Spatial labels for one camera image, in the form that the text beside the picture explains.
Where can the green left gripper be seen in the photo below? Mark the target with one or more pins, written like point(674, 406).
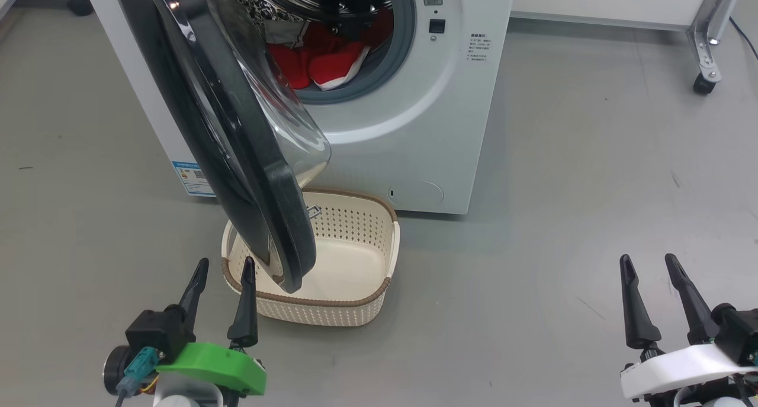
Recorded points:
point(219, 365)

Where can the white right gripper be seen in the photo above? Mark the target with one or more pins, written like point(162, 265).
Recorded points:
point(681, 371)

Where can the round black glass washer door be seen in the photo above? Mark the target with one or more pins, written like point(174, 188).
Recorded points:
point(260, 176)

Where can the cream perforated laundry basket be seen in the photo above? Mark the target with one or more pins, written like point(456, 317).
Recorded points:
point(331, 312)

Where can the white front-load washing machine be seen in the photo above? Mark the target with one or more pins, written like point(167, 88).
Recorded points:
point(414, 146)

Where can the grey rubber door gasket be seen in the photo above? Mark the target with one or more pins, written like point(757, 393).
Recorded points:
point(391, 57)

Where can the black door latch slot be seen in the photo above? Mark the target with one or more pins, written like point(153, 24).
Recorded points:
point(437, 26)

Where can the blue energy label sticker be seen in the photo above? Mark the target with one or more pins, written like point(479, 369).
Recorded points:
point(192, 180)

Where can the round white filter cover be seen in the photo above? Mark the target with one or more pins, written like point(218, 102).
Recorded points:
point(417, 192)

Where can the black caster wheel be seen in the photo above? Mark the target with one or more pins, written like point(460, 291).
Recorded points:
point(80, 5)
point(704, 85)

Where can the grey metal stand leg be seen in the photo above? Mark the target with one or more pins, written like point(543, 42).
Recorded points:
point(710, 22)

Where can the white partition panel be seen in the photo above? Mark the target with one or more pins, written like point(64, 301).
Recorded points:
point(592, 1)

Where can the printed text notice label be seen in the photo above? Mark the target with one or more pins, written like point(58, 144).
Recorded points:
point(478, 47)

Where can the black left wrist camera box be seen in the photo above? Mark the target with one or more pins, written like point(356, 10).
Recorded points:
point(157, 333)

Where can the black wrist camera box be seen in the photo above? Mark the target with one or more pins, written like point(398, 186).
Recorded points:
point(740, 336)
point(157, 333)

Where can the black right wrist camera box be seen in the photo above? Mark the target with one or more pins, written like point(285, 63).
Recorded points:
point(740, 336)

